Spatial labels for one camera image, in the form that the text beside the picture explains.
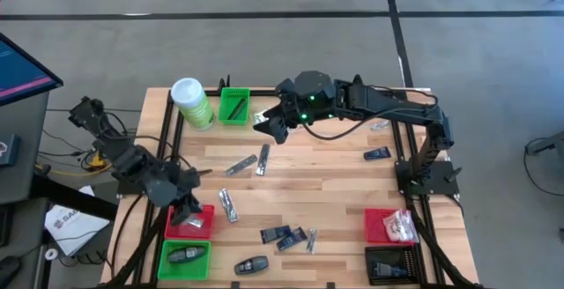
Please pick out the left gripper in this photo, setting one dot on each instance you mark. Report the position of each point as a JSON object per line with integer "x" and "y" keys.
{"x": 191, "y": 183}

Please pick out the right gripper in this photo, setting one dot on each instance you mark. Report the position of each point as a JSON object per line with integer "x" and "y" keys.
{"x": 293, "y": 108}

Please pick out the black comb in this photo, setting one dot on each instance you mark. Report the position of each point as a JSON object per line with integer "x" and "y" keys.
{"x": 238, "y": 109}
{"x": 241, "y": 165}
{"x": 263, "y": 160}

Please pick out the silver nail clipper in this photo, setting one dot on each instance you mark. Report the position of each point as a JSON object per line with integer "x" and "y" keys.
{"x": 311, "y": 239}
{"x": 380, "y": 125}
{"x": 196, "y": 222}

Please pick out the dark blue toiletry tube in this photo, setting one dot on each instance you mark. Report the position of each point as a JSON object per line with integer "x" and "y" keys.
{"x": 377, "y": 153}
{"x": 275, "y": 234}
{"x": 390, "y": 270}
{"x": 291, "y": 239}

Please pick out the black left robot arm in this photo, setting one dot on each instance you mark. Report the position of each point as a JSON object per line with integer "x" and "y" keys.
{"x": 128, "y": 161}

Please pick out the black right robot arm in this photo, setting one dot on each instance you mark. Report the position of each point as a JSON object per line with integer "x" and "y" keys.
{"x": 388, "y": 104}

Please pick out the small green plastic basket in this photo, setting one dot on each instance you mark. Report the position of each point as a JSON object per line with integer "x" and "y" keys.
{"x": 224, "y": 117}

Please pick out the red plastic basket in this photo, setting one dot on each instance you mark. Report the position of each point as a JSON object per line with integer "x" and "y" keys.
{"x": 205, "y": 232}
{"x": 374, "y": 231}

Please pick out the green disinfecting wipes canister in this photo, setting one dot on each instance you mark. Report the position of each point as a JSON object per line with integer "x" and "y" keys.
{"x": 198, "y": 108}

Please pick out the large green plastic basket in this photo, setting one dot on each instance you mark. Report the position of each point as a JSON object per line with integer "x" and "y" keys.
{"x": 183, "y": 272}

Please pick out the black desk crossbar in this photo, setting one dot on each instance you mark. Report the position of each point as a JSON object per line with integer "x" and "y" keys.
{"x": 75, "y": 198}

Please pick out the white printed booklet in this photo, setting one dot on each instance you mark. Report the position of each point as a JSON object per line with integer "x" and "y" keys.
{"x": 72, "y": 225}

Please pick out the white tape roll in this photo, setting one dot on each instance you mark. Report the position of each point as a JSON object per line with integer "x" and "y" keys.
{"x": 51, "y": 254}

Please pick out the grey workstation desk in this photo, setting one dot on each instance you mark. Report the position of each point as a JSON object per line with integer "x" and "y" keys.
{"x": 22, "y": 148}

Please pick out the black box with white logo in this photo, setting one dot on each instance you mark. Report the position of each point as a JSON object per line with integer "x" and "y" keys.
{"x": 8, "y": 150}

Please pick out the black plastic basket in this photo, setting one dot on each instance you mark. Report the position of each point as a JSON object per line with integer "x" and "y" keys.
{"x": 412, "y": 264}

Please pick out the blue-screen monitor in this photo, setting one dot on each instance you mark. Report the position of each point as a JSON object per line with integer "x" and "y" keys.
{"x": 22, "y": 73}

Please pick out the grey chair base leg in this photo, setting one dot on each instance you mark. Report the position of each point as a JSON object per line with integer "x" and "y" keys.
{"x": 546, "y": 144}

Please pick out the black frame bracket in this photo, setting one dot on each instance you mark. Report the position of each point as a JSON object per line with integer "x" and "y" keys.
{"x": 330, "y": 285}
{"x": 235, "y": 285}

